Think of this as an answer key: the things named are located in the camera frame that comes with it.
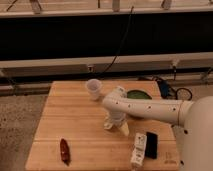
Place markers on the wooden cutting board table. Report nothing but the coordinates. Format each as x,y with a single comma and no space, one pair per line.
70,114

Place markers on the black rectangular block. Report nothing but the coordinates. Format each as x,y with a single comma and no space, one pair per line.
151,145

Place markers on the red-brown oblong object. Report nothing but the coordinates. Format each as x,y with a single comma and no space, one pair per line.
64,151

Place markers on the white sponge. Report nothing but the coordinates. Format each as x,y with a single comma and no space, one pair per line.
108,124

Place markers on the green bowl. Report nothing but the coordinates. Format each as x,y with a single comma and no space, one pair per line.
138,94

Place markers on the grey metal rail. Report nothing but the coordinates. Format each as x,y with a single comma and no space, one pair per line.
100,64

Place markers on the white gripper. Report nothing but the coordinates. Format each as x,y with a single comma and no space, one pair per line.
116,117

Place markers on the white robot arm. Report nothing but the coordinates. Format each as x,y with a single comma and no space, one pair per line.
195,117

